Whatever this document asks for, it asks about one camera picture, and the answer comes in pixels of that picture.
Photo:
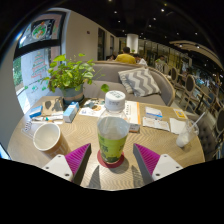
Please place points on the flat round red coaster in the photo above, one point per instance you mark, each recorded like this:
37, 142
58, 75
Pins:
115, 165

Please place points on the person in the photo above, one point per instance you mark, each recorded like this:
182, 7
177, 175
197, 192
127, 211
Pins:
125, 58
160, 63
141, 61

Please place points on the large painted glass window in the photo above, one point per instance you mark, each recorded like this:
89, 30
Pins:
36, 66

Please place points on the brown paper cup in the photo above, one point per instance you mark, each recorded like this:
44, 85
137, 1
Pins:
46, 138

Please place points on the open white menu leaflet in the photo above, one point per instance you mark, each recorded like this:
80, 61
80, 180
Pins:
133, 111

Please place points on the group of dining chairs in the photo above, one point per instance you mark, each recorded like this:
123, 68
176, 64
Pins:
190, 83

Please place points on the grey chevron cushion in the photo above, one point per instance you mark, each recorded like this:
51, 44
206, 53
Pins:
140, 81

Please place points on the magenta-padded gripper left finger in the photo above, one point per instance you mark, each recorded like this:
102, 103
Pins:
77, 158

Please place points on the light blue carton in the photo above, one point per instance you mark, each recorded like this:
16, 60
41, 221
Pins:
71, 112

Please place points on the yellow square card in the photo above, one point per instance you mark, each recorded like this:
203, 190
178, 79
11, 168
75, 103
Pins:
180, 114

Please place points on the pill blister pack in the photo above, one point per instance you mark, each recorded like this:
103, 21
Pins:
27, 127

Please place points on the clear green-label drink bottle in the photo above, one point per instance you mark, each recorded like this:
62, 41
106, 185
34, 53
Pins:
112, 140

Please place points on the white blue-print card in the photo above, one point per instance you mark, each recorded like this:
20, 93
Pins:
153, 113

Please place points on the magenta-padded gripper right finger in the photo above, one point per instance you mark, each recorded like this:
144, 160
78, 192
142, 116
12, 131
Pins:
146, 159

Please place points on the group of ceiling lights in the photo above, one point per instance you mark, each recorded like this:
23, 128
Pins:
162, 10

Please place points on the dark grey armchair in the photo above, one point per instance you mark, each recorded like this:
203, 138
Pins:
205, 133

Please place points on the green potted plant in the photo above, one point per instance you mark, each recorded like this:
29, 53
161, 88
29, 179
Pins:
70, 75

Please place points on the small blue box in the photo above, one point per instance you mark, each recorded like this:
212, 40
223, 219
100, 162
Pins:
36, 111

